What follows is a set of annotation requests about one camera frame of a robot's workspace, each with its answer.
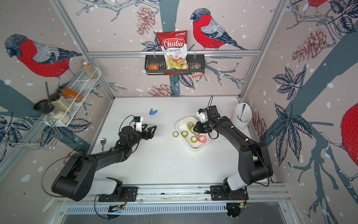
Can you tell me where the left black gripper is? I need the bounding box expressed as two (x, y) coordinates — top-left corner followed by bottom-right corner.
(128, 123), (157, 148)

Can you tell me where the red tape roll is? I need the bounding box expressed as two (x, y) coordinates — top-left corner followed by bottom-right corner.
(197, 135), (207, 144)

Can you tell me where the clear tape roll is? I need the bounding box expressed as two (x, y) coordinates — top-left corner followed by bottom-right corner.
(172, 131), (179, 138)

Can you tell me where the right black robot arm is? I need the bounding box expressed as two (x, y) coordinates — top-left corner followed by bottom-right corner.
(194, 105), (273, 197)

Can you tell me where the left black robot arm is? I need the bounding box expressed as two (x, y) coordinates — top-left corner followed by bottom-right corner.
(51, 124), (157, 201)

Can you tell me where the white plastic storage box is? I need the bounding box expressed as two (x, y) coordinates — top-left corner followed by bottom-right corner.
(176, 117), (210, 151)

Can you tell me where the blue tape dispenser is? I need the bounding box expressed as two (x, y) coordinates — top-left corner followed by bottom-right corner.
(149, 109), (158, 115)

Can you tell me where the spoon in holder cup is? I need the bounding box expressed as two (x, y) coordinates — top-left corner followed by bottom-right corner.
(238, 103), (246, 122)

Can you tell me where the metal spoon on table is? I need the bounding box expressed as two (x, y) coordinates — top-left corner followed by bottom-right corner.
(100, 138), (107, 152)

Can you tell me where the white utensil holder cup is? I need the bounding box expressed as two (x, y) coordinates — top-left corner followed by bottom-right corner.
(231, 103), (253, 130)

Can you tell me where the Chuba cassava chips bag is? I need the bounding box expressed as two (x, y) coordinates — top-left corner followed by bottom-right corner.
(157, 31), (189, 70)

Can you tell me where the orange sauce bottle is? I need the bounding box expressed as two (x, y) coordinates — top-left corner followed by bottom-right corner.
(59, 87), (84, 103)

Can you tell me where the clear jar on rack top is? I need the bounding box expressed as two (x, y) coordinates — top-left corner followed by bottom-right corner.
(82, 60), (97, 79)

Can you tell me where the black lid spice jar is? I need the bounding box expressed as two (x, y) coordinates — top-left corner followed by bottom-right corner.
(33, 99), (59, 118)

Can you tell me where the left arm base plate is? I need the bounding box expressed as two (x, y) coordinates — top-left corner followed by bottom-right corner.
(98, 186), (139, 203)

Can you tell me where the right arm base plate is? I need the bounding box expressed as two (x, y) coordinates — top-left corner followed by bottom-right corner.
(208, 184), (249, 201)

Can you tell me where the black wire wall basket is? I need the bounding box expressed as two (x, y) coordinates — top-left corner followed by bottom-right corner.
(145, 55), (205, 75)

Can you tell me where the white wire spice rack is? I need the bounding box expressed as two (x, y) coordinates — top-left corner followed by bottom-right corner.
(49, 67), (102, 127)

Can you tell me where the chrome wire holder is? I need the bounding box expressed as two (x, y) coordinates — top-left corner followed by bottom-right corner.
(1, 117), (63, 151)

